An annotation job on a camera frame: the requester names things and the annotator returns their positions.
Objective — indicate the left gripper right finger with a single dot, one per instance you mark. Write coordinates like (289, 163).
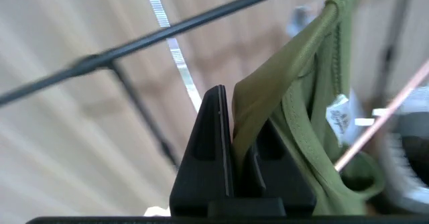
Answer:
(285, 180)

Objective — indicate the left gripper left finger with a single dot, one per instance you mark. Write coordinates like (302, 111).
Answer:
(201, 180)

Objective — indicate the green printed shirt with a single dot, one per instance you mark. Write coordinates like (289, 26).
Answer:
(268, 86)

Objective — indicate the pink clothes hanger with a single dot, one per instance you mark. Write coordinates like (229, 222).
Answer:
(382, 117)

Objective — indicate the black clothes rack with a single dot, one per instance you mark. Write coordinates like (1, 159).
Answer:
(161, 35)

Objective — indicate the beige curtain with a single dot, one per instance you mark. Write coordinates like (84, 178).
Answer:
(67, 143)

